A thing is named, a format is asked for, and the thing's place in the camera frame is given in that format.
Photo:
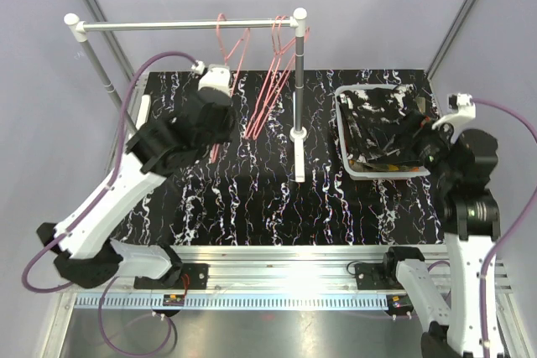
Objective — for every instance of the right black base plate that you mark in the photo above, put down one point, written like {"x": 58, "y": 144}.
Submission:
{"x": 368, "y": 276}

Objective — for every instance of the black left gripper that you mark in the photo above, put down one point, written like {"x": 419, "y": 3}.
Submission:
{"x": 225, "y": 136}

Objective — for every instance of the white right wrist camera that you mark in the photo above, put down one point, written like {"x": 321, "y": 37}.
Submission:
{"x": 457, "y": 110}

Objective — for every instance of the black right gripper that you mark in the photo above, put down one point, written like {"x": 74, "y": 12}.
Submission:
{"x": 444, "y": 131}

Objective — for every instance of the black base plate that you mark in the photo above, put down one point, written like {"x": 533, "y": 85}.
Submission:
{"x": 368, "y": 276}
{"x": 190, "y": 275}

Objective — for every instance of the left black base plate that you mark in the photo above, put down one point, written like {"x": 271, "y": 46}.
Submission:
{"x": 190, "y": 275}

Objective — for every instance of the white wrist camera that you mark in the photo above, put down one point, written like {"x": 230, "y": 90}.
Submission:
{"x": 217, "y": 77}
{"x": 457, "y": 110}

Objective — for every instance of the black white patterned trousers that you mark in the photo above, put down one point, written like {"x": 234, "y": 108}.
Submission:
{"x": 371, "y": 123}

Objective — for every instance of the aluminium mounting rail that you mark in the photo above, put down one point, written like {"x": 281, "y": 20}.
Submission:
{"x": 303, "y": 271}

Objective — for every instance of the white slotted cable duct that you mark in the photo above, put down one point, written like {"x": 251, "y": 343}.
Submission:
{"x": 203, "y": 301}

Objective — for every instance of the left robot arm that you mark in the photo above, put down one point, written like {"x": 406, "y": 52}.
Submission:
{"x": 86, "y": 255}

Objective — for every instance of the white plastic basket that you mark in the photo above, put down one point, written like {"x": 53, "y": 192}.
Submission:
{"x": 368, "y": 175}

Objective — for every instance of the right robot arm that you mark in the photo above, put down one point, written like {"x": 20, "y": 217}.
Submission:
{"x": 466, "y": 325}

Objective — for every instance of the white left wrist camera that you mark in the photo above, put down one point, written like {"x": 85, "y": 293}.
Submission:
{"x": 217, "y": 77}

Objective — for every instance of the black marble pattern mat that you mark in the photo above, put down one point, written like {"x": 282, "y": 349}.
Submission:
{"x": 249, "y": 196}

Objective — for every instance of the orange trousers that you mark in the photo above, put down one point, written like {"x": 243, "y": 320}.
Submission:
{"x": 381, "y": 167}

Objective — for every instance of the silver white clothes rack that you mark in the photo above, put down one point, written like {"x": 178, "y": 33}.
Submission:
{"x": 285, "y": 32}

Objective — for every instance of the pink hanger with camouflage trousers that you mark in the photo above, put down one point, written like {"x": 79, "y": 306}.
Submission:
{"x": 281, "y": 80}

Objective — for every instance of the pink hanger with orange trousers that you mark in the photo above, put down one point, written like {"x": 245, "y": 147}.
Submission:
{"x": 266, "y": 89}

